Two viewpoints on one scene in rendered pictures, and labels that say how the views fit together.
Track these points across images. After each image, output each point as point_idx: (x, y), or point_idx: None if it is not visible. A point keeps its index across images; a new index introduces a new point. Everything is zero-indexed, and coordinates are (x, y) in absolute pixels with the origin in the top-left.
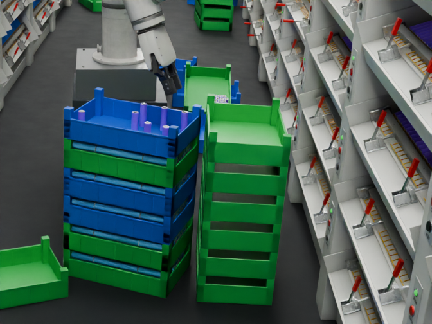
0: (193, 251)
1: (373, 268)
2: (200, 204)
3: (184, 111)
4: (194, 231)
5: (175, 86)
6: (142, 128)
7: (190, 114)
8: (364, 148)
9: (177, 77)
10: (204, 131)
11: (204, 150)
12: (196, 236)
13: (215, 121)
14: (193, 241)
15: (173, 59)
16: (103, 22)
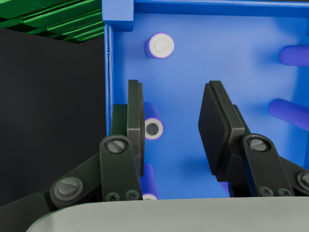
0: (89, 43)
1: None
2: (103, 25)
3: (168, 46)
4: (36, 59)
5: (220, 95)
6: (161, 165)
7: (112, 37)
8: None
9: (138, 117)
10: (13, 26)
11: (75, 14)
12: (50, 52)
13: None
14: (64, 51)
15: (128, 209)
16: None
